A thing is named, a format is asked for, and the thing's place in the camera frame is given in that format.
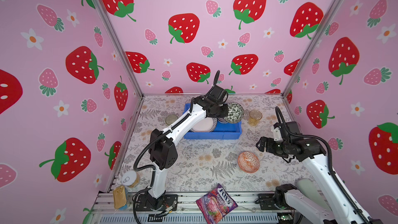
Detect blue chevron bottom bowl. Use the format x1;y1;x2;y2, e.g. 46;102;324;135
237;151;260;173

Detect green glass cup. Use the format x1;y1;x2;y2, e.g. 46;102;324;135
165;115;179;126

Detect aluminium corner post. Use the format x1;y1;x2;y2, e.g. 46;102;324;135
92;0;144;100
282;0;344;100

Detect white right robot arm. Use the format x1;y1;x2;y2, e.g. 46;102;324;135
256;122;382;224

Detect tin can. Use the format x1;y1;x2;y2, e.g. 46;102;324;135
121;170;141;188

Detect amber glass cup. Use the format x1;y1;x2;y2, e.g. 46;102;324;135
248;110;263;127

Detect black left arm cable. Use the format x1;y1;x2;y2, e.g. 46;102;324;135
132;69;221;224

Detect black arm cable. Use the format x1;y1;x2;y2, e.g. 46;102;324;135
275;106;374;224
132;69;221;224

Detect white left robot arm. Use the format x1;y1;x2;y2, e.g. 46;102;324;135
133;85;229;210

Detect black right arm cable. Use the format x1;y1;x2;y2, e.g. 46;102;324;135
275;106;374;224

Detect blue plastic bin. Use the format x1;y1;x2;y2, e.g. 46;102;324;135
184;106;242;140

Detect aluminium corner post right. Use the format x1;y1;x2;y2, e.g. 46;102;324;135
282;0;344;100

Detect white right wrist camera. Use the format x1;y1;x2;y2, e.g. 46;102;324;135
272;123;283;141

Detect black leaf pattern pink bowl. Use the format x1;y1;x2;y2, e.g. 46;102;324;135
217;118;227;123

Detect zigzag rim white plate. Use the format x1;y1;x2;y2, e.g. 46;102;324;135
191;118;217;132

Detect purple Fox's candy bag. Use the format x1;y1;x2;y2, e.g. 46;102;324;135
196;184;238;224

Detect black leaf pattern red bowl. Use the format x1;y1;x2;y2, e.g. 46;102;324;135
224;103;244;124

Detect aluminium corner post left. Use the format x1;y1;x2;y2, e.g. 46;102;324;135
92;0;144;100

